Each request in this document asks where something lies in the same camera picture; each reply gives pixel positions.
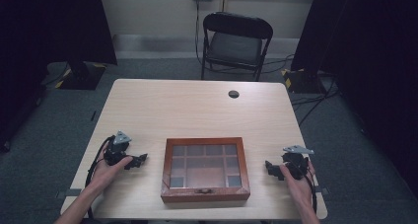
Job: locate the black folding chair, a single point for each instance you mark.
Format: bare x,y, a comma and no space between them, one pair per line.
235,48

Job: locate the black tape strip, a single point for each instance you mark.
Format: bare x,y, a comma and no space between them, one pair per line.
93,115

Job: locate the black curtain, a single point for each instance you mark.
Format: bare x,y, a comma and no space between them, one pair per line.
368,53

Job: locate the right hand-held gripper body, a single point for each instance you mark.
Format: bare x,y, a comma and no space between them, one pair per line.
295,164

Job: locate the person's right hand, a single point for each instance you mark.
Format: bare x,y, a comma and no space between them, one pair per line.
301,191

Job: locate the wooden box with glass lid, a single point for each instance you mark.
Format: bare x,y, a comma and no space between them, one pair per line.
205,194

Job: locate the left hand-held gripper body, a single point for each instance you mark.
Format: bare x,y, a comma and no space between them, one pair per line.
116,150

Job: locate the black yellow striped stand base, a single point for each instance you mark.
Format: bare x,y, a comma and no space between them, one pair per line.
304,82

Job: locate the person's left hand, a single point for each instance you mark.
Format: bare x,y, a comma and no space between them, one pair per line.
105,174

